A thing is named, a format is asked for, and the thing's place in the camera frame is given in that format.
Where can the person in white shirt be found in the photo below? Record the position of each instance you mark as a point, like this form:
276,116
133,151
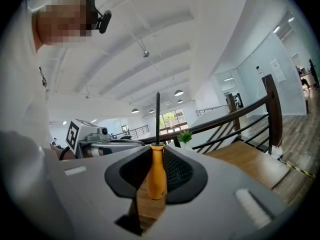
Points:
20,84

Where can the yellow black hazard tape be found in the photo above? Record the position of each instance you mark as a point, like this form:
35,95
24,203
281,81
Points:
300,169

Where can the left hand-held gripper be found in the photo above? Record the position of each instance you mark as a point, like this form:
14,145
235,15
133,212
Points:
75,134

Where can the black head-mounted camera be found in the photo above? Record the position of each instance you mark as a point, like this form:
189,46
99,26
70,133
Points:
103,21

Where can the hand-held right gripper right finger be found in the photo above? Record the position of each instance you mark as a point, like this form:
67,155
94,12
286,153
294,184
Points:
220,196

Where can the large window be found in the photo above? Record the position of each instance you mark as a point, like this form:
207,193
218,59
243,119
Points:
172,120

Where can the distant metal railing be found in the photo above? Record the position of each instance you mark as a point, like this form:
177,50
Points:
140,132

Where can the white security camera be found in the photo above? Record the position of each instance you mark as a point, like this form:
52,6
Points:
258,68

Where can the white paper notice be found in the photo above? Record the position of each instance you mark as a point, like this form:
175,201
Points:
278,70

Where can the person's head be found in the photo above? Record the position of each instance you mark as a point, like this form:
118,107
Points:
62,19

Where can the small round ceiling fixture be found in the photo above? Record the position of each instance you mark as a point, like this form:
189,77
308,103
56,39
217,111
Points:
146,54

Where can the white vase with green plant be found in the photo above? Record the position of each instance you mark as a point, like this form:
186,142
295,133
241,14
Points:
185,137

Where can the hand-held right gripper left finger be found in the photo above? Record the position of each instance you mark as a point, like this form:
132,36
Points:
95,196

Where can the small grey gripper camera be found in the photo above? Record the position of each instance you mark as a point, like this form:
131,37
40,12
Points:
100,133

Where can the person's left forearm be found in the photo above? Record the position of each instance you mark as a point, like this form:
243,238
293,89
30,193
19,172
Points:
55,152

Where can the white power strip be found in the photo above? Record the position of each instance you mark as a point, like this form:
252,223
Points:
277,154

